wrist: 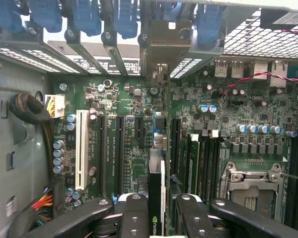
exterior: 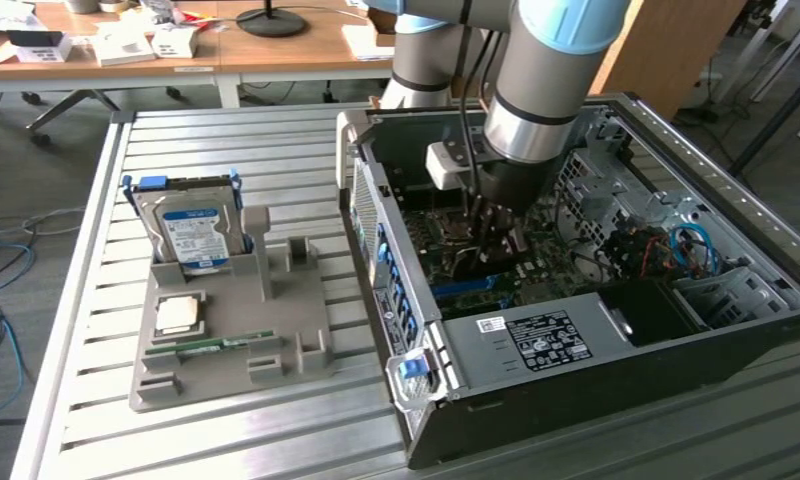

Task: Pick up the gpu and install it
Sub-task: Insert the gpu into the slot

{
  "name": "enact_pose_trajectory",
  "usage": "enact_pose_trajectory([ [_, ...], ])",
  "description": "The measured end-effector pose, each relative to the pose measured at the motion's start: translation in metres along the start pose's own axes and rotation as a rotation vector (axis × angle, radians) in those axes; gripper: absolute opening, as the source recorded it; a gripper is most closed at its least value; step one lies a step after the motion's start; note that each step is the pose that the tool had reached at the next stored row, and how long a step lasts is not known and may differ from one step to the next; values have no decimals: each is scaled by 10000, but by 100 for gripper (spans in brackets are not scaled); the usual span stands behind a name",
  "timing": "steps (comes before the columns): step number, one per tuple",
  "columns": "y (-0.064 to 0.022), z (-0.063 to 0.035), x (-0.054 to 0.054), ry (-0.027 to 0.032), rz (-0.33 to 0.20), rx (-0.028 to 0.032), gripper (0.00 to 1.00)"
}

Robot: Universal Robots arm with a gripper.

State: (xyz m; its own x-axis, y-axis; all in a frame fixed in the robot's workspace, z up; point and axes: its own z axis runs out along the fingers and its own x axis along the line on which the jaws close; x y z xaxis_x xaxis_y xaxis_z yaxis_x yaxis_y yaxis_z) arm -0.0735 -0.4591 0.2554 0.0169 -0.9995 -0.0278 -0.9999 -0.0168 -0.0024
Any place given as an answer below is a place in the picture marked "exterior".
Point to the white paper stack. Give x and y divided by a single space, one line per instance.
366 45

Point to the blue case latch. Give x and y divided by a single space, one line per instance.
414 370

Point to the silver perforated drive cage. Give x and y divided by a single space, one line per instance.
600 210

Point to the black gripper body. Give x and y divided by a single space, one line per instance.
516 187

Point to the black graphics card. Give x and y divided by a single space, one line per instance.
480 270

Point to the black open PC case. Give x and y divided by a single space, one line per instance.
573 400

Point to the small white labelled box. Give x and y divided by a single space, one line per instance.
173 44

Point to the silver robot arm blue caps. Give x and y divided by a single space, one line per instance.
540 75

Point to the green motherboard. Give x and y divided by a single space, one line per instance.
553 260

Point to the grey parts rack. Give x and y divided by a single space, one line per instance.
239 310

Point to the grey cup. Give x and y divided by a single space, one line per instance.
81 6

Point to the blue expansion slot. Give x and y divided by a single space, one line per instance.
460 289

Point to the silver disk bay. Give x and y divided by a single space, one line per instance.
740 300

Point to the hard disk blue caddy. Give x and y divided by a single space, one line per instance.
189 232

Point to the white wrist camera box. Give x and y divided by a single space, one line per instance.
445 170

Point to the silver CPU chip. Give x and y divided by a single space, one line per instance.
175 315

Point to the black metal post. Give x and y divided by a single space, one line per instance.
780 105

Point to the wooden desk white frame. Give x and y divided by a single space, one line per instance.
293 52
73 72

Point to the white box black lid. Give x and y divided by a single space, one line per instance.
39 47

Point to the black monitor stand base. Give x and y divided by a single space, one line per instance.
270 22

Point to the grey power supply unit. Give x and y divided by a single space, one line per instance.
480 360

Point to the CPU socket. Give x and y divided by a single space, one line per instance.
442 225

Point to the brown cardboard box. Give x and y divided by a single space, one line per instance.
379 22

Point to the grey chipset heat sink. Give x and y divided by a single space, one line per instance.
534 295

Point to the wooden cabinet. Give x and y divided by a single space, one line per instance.
680 50

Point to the flat white box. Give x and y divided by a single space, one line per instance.
122 47

